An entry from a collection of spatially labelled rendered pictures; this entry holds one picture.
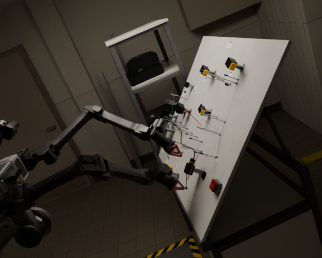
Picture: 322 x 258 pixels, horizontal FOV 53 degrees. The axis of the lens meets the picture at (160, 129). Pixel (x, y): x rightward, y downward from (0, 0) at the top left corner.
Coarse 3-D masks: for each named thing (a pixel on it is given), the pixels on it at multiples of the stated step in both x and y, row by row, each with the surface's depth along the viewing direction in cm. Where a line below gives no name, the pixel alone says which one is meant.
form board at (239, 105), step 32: (192, 64) 252; (224, 64) 193; (256, 64) 156; (192, 96) 230; (224, 96) 180; (256, 96) 148; (192, 128) 212; (224, 128) 169; (224, 160) 159; (192, 192) 184; (224, 192) 152; (192, 224) 172
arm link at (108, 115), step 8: (96, 112) 191; (104, 112) 192; (104, 120) 191; (112, 120) 186; (120, 120) 183; (128, 120) 182; (128, 128) 177; (136, 128) 174; (136, 136) 178; (144, 136) 173
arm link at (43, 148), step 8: (88, 112) 196; (80, 120) 194; (88, 120) 198; (72, 128) 192; (64, 136) 189; (72, 136) 193; (48, 144) 185; (56, 144) 187; (64, 144) 191; (40, 152) 183; (48, 152) 183; (56, 152) 191; (56, 160) 189
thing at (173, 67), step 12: (156, 24) 242; (120, 36) 264; (132, 36) 242; (156, 36) 299; (168, 36) 247; (168, 60) 308; (180, 60) 254; (120, 72) 248; (168, 72) 259; (180, 72) 257; (144, 84) 258; (132, 96) 255; (144, 120) 263; (180, 204) 292
